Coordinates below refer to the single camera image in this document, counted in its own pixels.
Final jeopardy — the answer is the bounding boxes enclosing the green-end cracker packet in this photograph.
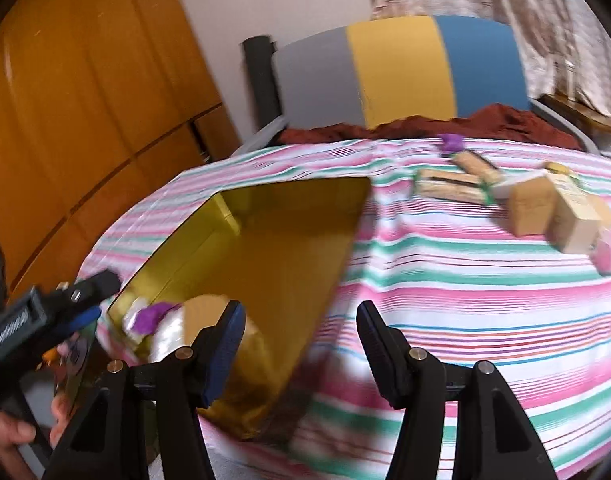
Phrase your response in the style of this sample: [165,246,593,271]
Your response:
[415,167,496,206]

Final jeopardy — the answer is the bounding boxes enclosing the purple wrapped snack packet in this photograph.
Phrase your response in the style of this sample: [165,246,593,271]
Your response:
[120,297,184,353]

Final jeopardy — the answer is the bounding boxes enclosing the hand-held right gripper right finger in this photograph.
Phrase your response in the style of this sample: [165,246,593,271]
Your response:
[356,301,581,480]

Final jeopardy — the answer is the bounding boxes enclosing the gold tin box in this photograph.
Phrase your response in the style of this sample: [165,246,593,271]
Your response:
[53,176,373,443]

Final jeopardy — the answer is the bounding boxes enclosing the tan box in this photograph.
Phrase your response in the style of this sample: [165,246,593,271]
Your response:
[493,170,561,237]
[548,175,611,256]

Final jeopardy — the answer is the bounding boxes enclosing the red-brown cloth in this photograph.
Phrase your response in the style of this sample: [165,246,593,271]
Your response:
[278,102,583,151]

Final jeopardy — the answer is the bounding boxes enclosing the person's left hand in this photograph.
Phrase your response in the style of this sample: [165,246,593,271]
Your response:
[0,397,71,480]

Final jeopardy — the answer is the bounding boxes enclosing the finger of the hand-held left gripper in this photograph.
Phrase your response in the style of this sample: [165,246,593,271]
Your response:
[56,307,104,338]
[50,270,121,306]

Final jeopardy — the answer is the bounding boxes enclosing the wooden desk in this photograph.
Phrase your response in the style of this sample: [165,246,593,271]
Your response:
[543,92,611,136]

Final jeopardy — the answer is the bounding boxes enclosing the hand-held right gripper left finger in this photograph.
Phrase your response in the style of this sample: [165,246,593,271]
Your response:
[40,300,246,480]

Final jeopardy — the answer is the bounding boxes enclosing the pink round object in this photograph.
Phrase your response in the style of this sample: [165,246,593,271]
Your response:
[590,237,611,276]

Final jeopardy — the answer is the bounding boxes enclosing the purple-end cracker packet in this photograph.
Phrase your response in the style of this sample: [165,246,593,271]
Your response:
[438,132,502,183]

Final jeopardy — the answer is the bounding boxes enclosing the grey yellow blue chair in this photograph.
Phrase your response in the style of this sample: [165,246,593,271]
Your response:
[243,15,596,156]

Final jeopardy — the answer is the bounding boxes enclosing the orange wooden wardrobe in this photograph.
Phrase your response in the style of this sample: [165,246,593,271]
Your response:
[0,0,241,303]

